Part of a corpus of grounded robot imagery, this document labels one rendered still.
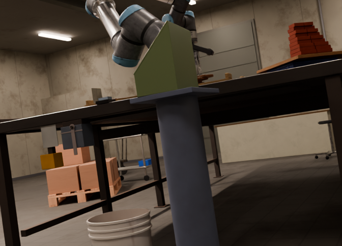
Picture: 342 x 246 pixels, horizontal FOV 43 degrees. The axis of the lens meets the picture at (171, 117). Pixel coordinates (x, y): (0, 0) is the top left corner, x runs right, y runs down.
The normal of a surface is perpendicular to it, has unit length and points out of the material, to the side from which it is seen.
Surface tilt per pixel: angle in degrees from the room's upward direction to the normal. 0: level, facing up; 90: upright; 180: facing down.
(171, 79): 90
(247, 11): 90
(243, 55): 90
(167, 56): 90
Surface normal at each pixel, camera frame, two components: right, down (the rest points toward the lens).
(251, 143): -0.45, 0.04
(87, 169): 0.09, -0.05
